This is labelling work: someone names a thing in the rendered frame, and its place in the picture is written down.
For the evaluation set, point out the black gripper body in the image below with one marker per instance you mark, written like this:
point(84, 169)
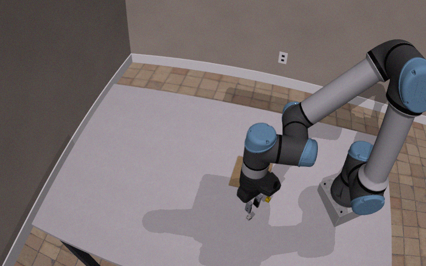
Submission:
point(252, 183)

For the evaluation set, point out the brown square mat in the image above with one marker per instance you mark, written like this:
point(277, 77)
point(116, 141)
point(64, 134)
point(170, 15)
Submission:
point(235, 178)

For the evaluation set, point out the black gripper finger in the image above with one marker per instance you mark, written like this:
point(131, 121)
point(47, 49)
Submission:
point(248, 207)
point(257, 200)

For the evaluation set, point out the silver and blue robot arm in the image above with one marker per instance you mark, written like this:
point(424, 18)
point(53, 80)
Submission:
point(367, 166)

